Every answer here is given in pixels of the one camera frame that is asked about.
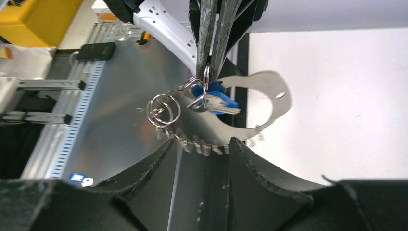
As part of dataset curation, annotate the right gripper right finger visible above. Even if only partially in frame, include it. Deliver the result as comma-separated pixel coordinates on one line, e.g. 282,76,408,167
229,137,323,231

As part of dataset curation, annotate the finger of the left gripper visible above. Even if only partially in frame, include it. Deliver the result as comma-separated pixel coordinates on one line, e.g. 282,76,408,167
209,0,268,81
189,0,217,80

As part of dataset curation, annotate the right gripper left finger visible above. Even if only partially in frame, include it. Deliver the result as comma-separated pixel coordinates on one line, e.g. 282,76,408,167
90,139,175,231

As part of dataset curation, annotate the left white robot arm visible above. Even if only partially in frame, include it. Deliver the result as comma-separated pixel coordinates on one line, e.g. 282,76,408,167
105,0,268,82

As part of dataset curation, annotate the spare blue tagged key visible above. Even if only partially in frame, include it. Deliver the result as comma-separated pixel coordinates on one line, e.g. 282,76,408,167
69,173,94,187

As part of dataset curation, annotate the yellow utility knife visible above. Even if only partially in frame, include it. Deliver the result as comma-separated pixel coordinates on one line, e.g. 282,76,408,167
136,31,151,46

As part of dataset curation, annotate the clear glass jar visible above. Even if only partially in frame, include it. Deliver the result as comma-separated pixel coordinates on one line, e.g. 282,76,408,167
109,23,136,41

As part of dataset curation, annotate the black phone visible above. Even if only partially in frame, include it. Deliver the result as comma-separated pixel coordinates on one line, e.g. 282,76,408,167
76,42,116,62

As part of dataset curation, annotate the yellow box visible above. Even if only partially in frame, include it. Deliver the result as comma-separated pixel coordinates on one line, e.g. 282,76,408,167
0,0,82,47

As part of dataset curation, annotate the white plastic bag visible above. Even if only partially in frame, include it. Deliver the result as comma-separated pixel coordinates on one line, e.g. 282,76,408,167
0,44,57,79

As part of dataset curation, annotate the aluminium rail frame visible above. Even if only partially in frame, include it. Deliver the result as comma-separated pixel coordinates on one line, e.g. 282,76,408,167
0,22,106,179

